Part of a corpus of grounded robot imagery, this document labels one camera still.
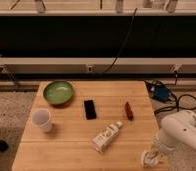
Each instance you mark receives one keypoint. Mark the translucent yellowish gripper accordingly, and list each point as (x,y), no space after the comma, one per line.
(156,148)

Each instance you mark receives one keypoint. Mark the white square sponge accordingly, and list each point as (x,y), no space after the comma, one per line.
(149,158)

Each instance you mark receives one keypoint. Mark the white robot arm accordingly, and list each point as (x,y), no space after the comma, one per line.
(176,128)

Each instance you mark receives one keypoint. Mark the green ceramic bowl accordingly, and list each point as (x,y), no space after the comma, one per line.
(58,92)

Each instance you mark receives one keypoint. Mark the white ceramic cup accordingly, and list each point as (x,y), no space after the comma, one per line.
(42,119)

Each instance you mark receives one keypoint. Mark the small red-brown object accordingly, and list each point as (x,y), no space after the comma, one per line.
(128,111)

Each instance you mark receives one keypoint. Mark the blue power box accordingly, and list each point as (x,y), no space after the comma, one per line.
(161,94)

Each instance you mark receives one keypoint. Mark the white tube bottle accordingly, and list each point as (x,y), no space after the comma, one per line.
(105,137)

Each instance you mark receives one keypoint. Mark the black rectangular block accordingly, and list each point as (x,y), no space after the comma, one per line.
(90,109)

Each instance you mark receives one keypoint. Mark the black chair base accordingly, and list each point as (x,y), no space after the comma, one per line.
(3,146)

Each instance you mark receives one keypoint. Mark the white wall outlet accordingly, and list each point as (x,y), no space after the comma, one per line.
(90,69)

